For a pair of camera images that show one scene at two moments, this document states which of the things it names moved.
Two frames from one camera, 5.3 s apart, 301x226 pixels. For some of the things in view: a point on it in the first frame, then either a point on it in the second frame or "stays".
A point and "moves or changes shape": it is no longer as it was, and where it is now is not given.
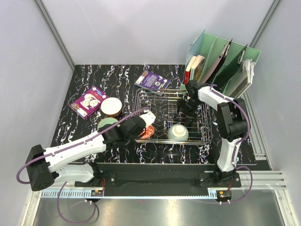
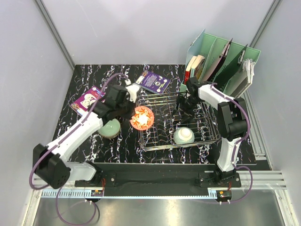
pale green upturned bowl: [178, 131] → [184, 135]
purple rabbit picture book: [86, 104] stays
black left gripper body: [128, 138] → [126, 108]
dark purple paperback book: [153, 82] stays
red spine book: [186, 77] stays
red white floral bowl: [147, 133] moves or changes shape
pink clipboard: [208, 77] stays
